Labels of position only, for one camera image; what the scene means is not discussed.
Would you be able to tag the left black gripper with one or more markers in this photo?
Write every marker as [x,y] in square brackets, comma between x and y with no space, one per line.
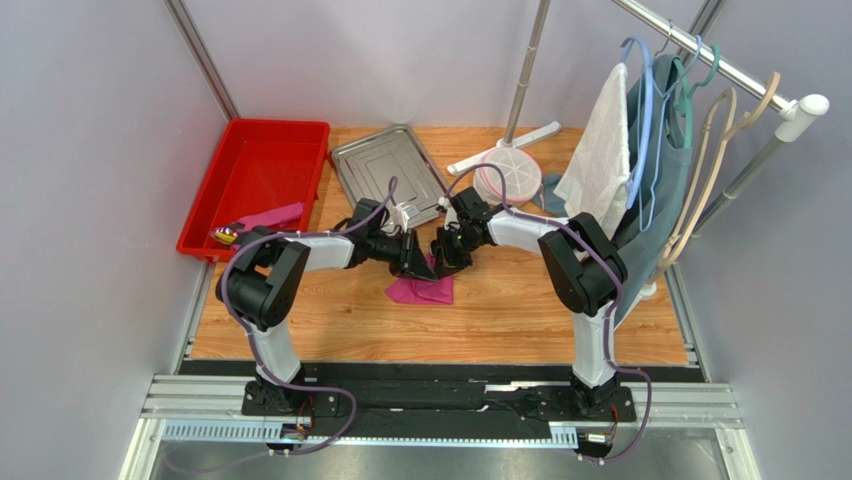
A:
[415,264]

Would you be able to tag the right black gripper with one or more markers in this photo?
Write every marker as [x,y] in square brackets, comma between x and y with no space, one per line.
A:
[450,249]

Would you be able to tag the magenta paper napkin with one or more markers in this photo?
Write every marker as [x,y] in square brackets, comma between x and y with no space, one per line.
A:
[421,292]

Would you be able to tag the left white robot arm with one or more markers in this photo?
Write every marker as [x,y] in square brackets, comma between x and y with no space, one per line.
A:
[260,283]

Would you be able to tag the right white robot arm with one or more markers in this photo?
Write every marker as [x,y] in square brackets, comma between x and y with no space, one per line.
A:
[584,267]

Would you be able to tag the white round mesh container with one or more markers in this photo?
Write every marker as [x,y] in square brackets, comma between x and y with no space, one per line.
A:
[522,177]

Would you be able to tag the stainless steel tray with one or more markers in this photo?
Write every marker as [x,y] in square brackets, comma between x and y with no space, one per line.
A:
[364,168]

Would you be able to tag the white towel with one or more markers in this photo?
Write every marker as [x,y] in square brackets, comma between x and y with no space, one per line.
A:
[595,180]

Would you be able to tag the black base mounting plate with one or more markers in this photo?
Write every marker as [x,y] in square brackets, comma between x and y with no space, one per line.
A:
[430,401]

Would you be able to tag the blue clothes hanger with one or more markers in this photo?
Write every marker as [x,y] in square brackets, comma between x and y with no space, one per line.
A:
[658,162]

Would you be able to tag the pink and black tool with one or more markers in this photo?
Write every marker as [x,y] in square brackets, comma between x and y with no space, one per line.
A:
[277,217]

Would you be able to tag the red plastic bin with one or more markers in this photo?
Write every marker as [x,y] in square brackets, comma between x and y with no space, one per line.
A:
[258,165]

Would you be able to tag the beige clothes hanger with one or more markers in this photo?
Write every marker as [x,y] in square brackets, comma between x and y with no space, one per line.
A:
[703,178]
[745,121]

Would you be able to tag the teal hanging garment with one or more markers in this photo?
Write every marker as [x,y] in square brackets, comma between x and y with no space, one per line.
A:
[640,252]

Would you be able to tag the green clothes hanger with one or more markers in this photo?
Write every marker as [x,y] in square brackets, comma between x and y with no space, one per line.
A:
[682,104]

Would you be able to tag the white clothes rack stand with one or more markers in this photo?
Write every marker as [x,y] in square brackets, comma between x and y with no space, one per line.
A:
[797,115]

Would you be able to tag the aluminium rail frame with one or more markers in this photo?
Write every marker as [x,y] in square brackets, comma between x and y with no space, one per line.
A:
[504,313]

